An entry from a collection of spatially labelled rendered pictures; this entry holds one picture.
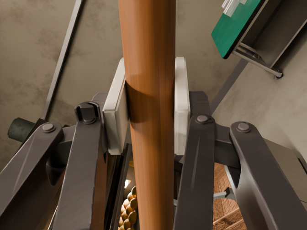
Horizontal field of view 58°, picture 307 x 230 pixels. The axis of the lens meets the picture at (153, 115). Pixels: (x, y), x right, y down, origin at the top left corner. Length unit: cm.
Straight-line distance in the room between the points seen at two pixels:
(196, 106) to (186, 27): 380
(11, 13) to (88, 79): 133
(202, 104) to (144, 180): 8
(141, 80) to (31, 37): 423
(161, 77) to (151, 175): 7
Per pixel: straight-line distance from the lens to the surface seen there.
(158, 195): 21
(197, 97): 16
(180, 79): 17
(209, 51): 409
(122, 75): 17
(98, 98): 17
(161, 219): 24
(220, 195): 157
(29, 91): 477
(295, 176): 230
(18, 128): 423
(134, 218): 211
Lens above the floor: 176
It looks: 12 degrees down
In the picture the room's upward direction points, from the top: 67 degrees counter-clockwise
